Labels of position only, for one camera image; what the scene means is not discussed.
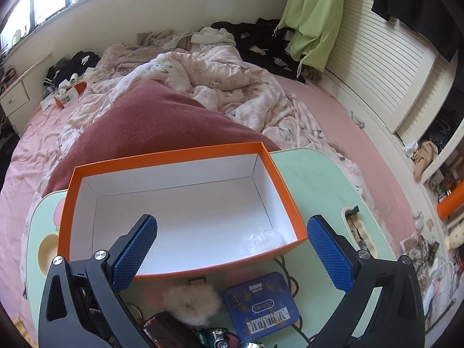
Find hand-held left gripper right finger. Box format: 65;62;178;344
306;215;425;348

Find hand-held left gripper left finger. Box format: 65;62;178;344
38;214;158;348

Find orange cardboard box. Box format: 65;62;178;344
57;142;309;283

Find blue tin case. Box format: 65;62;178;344
223;271;301;342

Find green cartoon desktop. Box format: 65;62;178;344
25;147;399;348

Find clear plastic bag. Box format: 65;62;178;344
241;229;287;256

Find beige fluffy pompom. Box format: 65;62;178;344
162;283;222;327

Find green toy car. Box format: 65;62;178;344
192;327;236;348

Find maroon pillow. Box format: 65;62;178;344
43;80;281;194

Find orange cylinder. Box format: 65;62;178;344
437;190;464;222

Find beige crumpled cloth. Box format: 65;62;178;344
411;141;439;182

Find pink bed sheet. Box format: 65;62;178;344
0;76;417;298

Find orange white packet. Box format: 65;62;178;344
54;81;88;108

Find white bedside drawer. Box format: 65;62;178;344
0;78;31;126

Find pink floral blanket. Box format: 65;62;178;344
58;41;378;218

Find black striped garment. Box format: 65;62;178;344
43;51;101;91

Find white louvered closet doors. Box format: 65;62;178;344
319;0;464;146

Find beige fuzzy cloth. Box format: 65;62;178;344
136;29;193;49

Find pile of black clothes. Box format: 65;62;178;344
210;17;316;82

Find white cloth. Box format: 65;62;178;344
190;26;237;46

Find light green hanging garment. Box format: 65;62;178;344
279;0;347;73

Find bright window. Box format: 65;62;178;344
0;0;146;44

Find black hanging garment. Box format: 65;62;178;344
371;0;464;62

